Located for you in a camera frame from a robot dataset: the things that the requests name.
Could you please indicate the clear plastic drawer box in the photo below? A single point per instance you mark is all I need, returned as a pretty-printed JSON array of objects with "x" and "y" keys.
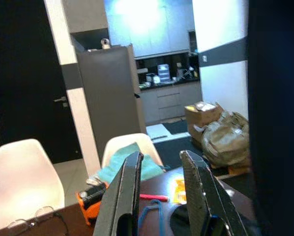
[{"x": 163, "y": 73}]

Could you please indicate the red pen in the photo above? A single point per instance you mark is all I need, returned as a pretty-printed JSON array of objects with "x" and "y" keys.
[{"x": 154, "y": 197}]

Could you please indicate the blue plastic hanger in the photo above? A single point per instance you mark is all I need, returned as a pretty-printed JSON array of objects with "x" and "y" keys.
[{"x": 160, "y": 216}]

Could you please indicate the orange black tool case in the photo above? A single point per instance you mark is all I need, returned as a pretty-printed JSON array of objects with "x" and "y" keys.
[{"x": 91, "y": 196}]

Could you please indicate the large brown cardboard box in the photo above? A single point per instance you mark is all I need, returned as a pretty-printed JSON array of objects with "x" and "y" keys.
[{"x": 198, "y": 118}]

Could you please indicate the teal cloth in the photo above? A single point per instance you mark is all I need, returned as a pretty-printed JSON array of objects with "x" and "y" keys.
[{"x": 115, "y": 162}]

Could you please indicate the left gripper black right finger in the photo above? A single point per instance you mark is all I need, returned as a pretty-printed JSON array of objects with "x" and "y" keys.
[{"x": 203, "y": 201}]

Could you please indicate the crumpled brown bag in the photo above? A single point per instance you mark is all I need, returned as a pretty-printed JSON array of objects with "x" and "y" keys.
[{"x": 223, "y": 142}]

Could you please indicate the white plastic shell chair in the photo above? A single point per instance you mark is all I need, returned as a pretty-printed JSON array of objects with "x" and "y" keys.
[
  {"x": 147, "y": 145},
  {"x": 21, "y": 177}
]

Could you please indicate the black room door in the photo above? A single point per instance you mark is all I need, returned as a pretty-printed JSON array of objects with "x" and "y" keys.
[{"x": 21, "y": 73}]

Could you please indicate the grey kitchen base cabinet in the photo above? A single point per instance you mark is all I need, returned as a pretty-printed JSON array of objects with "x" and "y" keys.
[{"x": 166, "y": 103}]

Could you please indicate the white wall switch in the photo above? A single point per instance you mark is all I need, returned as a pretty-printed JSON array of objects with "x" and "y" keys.
[{"x": 204, "y": 58}]

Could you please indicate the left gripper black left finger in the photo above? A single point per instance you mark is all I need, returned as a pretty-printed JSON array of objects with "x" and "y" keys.
[{"x": 122, "y": 196}]

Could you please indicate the pale kitchen wall cabinet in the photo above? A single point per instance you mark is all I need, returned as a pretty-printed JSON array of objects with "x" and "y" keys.
[{"x": 147, "y": 27}]

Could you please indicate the yellow snack packet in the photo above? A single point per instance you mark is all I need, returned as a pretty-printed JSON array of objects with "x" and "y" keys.
[{"x": 180, "y": 191}]

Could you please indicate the small white security camera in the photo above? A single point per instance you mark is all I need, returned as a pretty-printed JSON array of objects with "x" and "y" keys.
[{"x": 105, "y": 43}]

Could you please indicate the dark grey refrigerator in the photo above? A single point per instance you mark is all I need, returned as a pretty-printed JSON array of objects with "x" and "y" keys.
[{"x": 107, "y": 98}]

